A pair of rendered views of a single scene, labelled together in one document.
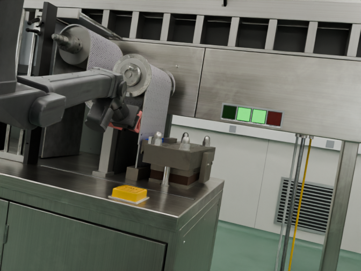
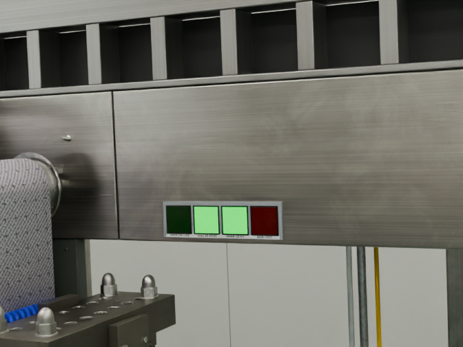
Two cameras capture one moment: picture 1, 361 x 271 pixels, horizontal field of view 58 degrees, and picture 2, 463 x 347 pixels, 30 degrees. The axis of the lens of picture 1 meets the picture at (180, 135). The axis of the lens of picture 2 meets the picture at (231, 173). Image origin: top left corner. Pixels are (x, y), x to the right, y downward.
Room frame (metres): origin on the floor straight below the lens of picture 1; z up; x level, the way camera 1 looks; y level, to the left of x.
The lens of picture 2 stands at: (-0.26, -0.56, 1.36)
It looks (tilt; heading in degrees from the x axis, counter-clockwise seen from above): 3 degrees down; 9
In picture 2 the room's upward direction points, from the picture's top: 2 degrees counter-clockwise
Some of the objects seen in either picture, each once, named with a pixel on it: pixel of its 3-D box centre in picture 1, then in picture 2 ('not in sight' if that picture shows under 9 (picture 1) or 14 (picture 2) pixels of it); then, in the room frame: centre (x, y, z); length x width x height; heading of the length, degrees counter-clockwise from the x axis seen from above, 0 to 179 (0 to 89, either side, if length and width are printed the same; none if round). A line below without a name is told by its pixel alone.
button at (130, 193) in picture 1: (129, 193); not in sight; (0.87, 0.11, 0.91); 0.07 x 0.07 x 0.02; 73
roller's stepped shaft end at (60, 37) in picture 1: (58, 38); not in sight; (1.13, 0.46, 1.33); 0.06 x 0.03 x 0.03; 163
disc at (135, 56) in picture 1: (131, 75); not in sight; (1.13, 0.20, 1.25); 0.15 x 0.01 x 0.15; 73
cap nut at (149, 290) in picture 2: (206, 141); (149, 286); (1.38, -0.11, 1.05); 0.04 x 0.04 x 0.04
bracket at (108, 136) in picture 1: (109, 130); not in sight; (1.11, 0.24, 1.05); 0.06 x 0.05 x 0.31; 163
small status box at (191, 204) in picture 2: (251, 115); (221, 219); (1.33, -0.27, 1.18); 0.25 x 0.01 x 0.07; 73
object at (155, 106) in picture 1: (154, 119); (12, 269); (1.23, 0.10, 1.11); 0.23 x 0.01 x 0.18; 163
